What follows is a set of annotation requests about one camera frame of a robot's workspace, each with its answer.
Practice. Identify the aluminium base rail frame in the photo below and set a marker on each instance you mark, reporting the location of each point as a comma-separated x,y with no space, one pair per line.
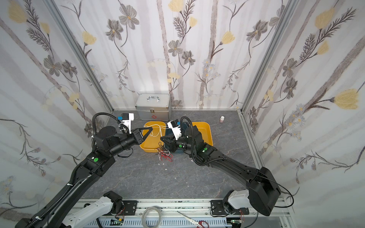
162,213

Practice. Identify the right yellow plastic bin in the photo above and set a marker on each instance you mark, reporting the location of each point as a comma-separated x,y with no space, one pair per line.
205,130

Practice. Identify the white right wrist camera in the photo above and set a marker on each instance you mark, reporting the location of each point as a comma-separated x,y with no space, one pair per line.
174,125

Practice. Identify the scissors on rail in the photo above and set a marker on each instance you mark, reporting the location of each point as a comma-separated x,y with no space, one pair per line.
197,224

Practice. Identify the silver aluminium first-aid case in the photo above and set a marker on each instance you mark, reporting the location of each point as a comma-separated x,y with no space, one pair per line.
154,107

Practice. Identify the left yellow plastic bin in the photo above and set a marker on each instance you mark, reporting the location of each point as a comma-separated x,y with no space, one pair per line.
153,141

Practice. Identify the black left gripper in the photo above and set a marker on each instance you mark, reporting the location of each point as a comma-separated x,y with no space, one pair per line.
136,137

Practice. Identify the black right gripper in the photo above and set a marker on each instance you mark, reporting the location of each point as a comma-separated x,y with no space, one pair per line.
173,144

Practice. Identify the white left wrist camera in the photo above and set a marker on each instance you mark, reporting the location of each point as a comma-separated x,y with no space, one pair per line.
125,120

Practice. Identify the dark teal plastic bin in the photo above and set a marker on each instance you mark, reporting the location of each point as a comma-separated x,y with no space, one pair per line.
169,132

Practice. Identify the yellow plastic bin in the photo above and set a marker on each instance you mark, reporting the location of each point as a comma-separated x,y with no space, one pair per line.
205,130
153,141

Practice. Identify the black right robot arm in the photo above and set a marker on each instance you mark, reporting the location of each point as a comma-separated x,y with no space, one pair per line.
261,189

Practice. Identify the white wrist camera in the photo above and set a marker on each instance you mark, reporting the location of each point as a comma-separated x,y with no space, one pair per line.
174,125
125,120

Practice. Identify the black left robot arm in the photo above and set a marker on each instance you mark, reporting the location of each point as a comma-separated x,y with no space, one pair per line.
106,144

